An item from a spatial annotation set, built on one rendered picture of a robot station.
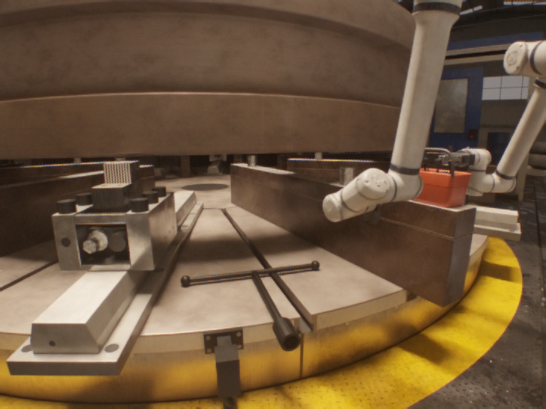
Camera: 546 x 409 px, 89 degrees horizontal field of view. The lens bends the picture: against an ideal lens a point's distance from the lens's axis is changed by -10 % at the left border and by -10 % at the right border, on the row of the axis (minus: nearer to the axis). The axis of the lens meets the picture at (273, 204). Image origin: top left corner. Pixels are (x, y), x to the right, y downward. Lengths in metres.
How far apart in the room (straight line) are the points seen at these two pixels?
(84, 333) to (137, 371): 0.34
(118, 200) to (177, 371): 0.66
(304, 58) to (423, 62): 0.95
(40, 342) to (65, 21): 1.41
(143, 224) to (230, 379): 0.58
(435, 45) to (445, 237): 0.66
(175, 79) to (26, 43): 0.79
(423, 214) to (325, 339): 0.61
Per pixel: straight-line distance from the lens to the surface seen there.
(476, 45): 6.56
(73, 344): 1.01
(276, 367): 1.28
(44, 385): 1.46
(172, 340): 1.12
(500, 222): 2.46
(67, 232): 1.26
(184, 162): 5.09
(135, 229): 1.16
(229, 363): 0.95
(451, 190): 1.23
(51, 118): 1.66
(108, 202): 1.26
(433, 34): 0.93
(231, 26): 1.67
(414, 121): 0.92
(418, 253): 1.32
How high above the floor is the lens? 0.93
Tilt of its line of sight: 12 degrees down
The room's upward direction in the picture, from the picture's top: straight up
